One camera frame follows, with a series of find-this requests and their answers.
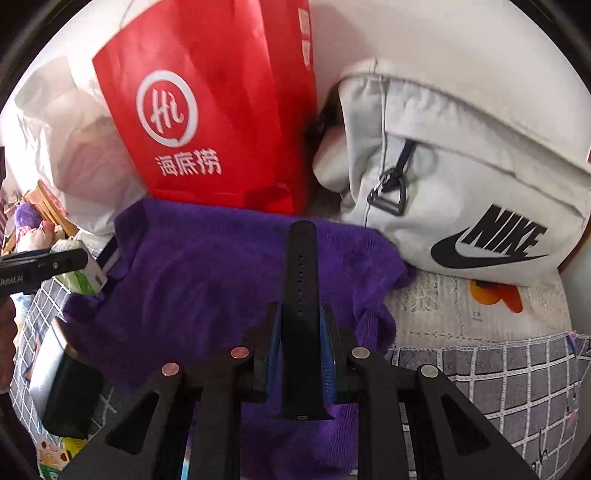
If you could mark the grey checked bed sheet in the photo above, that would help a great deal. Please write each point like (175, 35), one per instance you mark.
(508, 392)

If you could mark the red paper bag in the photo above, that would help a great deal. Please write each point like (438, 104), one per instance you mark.
(207, 92)

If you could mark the dark green tin box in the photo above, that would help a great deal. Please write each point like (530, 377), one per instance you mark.
(64, 383)

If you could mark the white lace cloth orange print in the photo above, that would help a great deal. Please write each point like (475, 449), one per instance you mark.
(443, 304)

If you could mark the grey shoulder bag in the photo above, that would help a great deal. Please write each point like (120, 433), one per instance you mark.
(461, 161)

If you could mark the purple towel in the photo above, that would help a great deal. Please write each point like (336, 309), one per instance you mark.
(184, 286)

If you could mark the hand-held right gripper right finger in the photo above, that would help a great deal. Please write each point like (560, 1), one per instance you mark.
(330, 364)

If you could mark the colourful printed packet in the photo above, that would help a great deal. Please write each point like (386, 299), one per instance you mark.
(57, 454)

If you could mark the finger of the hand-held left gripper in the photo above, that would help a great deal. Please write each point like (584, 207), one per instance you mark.
(55, 264)

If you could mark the wooden frame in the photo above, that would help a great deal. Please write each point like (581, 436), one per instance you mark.
(53, 205)

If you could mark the purple plush toy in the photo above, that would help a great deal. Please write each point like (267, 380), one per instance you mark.
(27, 216)

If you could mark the pink white plush toy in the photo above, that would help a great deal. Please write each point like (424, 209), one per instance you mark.
(39, 235)

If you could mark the white plastic bag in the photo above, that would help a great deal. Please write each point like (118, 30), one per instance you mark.
(60, 138)

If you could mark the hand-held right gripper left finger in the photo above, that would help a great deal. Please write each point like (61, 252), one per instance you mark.
(273, 355)

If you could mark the green tissue pack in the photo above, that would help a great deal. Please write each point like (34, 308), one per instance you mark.
(81, 272)

